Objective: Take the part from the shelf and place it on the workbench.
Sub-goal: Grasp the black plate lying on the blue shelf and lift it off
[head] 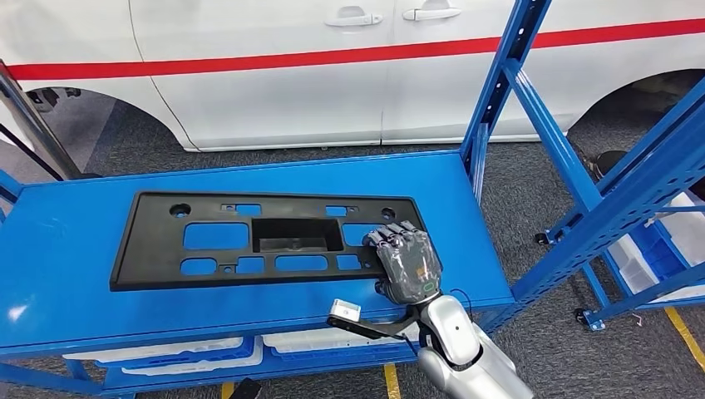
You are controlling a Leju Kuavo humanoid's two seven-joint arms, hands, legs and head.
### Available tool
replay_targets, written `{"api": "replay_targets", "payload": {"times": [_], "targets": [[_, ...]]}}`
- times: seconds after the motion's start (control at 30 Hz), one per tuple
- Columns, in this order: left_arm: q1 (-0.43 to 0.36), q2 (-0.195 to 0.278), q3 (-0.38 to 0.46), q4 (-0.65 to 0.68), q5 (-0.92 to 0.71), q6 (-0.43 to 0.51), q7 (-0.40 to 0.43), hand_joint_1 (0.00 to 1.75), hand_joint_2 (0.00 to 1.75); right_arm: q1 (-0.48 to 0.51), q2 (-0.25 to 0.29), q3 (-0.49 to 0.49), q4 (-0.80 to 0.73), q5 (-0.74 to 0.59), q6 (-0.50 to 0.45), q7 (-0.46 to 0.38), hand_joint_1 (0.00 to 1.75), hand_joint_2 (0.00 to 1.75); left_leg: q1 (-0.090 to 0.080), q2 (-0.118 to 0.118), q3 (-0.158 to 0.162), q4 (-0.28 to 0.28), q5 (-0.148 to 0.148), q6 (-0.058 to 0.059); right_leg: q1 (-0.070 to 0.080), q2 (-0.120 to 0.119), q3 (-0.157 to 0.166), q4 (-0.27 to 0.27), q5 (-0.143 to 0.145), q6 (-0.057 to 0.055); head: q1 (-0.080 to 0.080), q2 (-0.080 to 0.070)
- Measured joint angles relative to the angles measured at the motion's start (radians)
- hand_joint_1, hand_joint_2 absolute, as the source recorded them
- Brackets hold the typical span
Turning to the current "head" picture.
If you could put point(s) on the black robot foot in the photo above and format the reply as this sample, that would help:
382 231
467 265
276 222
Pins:
246 390

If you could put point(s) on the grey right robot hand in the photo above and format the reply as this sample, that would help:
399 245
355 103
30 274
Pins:
410 270

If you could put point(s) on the grey metal bar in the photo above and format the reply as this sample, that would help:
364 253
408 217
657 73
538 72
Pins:
38 126

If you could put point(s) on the black plastic panel part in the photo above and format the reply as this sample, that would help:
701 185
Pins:
154 242

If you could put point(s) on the white car red stripe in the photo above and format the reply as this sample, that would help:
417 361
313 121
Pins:
275 99

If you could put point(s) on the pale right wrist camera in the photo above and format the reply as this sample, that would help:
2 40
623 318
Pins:
345 311

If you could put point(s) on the blue metal shelf rack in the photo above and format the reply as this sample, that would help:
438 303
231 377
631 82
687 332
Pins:
633 151
82 264

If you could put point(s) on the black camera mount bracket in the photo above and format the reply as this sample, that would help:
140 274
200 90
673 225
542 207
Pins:
380 329

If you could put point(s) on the yellow floor tape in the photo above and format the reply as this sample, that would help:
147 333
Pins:
685 338
392 383

